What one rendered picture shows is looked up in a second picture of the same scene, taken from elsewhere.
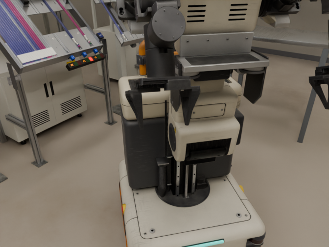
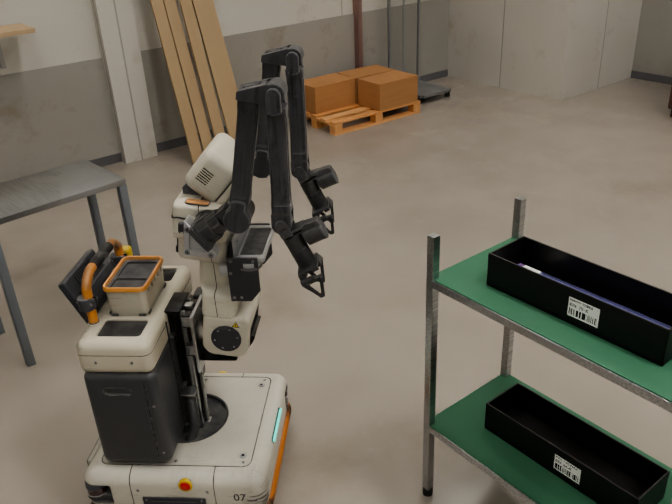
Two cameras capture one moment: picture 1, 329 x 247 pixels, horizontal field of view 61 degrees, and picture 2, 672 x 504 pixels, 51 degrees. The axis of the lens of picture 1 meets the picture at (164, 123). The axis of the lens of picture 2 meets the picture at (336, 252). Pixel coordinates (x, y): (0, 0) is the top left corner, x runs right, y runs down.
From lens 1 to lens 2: 1.92 m
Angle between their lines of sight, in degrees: 62
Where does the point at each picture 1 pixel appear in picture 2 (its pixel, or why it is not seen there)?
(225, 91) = not seen: hidden behind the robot
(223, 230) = (272, 401)
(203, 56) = (242, 246)
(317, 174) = not seen: hidden behind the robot
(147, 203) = (198, 454)
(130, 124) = (155, 373)
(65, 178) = not seen: outside the picture
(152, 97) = (158, 327)
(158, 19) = (322, 229)
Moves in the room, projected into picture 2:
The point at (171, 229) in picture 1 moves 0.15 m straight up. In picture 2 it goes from (249, 440) to (245, 408)
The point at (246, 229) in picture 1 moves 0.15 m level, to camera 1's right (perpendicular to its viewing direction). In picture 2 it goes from (279, 386) to (291, 364)
